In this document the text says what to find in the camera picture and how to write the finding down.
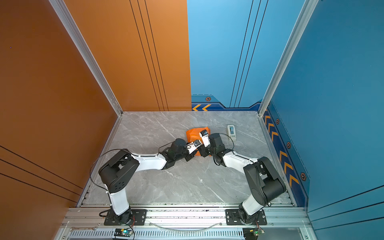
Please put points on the left green circuit board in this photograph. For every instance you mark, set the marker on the left green circuit board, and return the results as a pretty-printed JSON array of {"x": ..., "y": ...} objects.
[{"x": 123, "y": 233}]

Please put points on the green circuit board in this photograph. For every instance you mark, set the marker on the green circuit board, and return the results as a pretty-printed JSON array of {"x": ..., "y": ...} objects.
[
  {"x": 251, "y": 234},
  {"x": 123, "y": 233}
]

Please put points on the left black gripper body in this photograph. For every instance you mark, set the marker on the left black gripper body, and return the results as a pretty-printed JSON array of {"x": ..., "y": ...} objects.
[{"x": 185, "y": 155}]

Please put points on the yellow orange wrapping paper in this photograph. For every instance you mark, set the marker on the yellow orange wrapping paper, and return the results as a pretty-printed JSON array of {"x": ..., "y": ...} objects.
[{"x": 193, "y": 135}]

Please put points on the right aluminium corner post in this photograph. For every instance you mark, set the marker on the right aluminium corner post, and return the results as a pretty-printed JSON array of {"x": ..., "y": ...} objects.
[{"x": 292, "y": 43}]

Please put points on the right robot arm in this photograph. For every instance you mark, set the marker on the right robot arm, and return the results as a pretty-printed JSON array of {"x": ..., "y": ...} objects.
[{"x": 263, "y": 179}]

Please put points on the white tape dispenser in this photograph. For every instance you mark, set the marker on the white tape dispenser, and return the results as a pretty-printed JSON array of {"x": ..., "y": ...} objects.
[{"x": 231, "y": 132}]

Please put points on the aluminium front rail frame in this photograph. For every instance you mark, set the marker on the aluminium front rail frame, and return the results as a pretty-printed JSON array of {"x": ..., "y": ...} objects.
[{"x": 186, "y": 222}]

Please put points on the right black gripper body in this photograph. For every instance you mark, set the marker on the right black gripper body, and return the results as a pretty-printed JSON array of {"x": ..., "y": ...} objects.
[{"x": 208, "y": 151}]

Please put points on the right green circuit board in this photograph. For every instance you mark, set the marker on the right green circuit board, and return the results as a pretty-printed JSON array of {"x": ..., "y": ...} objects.
[{"x": 251, "y": 234}]

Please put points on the left aluminium corner post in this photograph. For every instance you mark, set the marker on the left aluminium corner post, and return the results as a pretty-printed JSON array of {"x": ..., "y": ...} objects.
[{"x": 75, "y": 34}]

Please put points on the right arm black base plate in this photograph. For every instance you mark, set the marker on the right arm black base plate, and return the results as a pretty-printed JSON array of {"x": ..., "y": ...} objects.
[{"x": 240, "y": 217}]

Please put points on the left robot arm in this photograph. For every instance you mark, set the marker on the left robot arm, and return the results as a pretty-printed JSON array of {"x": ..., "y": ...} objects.
[{"x": 118, "y": 171}]

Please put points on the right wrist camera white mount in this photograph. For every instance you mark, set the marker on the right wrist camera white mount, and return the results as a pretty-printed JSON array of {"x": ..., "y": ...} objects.
[{"x": 213, "y": 142}]

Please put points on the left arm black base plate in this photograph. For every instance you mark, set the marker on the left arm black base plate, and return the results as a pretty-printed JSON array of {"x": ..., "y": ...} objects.
[{"x": 135, "y": 217}]

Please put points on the aluminium corner post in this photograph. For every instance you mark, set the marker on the aluminium corner post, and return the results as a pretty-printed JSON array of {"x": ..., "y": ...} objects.
[
  {"x": 75, "y": 34},
  {"x": 292, "y": 43}
]

